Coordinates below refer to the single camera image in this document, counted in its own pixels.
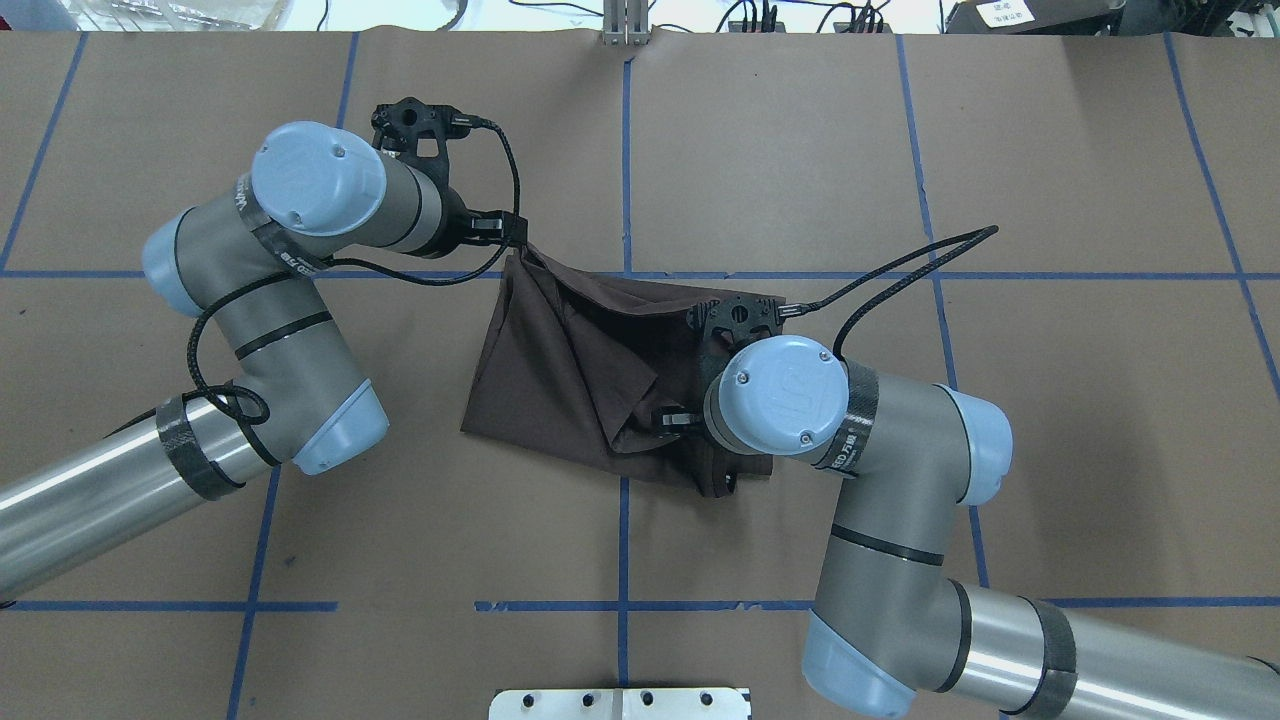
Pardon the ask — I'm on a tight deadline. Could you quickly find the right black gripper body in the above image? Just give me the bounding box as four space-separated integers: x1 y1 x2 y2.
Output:
690 293 785 398

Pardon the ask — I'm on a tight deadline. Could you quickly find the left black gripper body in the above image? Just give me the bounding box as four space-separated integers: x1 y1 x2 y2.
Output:
370 97 476 259

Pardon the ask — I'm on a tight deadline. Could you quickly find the dark brown t-shirt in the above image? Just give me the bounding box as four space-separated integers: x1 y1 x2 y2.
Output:
461 247 774 498

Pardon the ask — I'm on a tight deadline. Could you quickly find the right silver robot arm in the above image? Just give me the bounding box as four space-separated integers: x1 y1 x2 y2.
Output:
663 296 1279 719

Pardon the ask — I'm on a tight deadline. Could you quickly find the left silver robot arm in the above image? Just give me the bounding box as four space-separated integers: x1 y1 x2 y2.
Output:
1 97 529 607

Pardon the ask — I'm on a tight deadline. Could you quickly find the clear plastic bag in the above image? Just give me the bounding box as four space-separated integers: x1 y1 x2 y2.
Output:
60 1 293 32

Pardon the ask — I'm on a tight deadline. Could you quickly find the brown paper table cover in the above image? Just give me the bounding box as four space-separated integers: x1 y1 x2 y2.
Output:
1 27 1277 719

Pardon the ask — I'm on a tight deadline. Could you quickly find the black box with label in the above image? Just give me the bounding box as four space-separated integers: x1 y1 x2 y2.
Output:
942 1 1126 36

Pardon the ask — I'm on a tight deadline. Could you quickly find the aluminium camera post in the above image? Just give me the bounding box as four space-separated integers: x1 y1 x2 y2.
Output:
600 0 652 47

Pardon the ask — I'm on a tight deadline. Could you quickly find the right black braided cable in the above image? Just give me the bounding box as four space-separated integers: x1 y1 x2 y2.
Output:
774 225 1001 361

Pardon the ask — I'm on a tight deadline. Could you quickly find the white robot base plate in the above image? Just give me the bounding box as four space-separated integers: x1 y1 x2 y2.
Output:
488 687 754 719

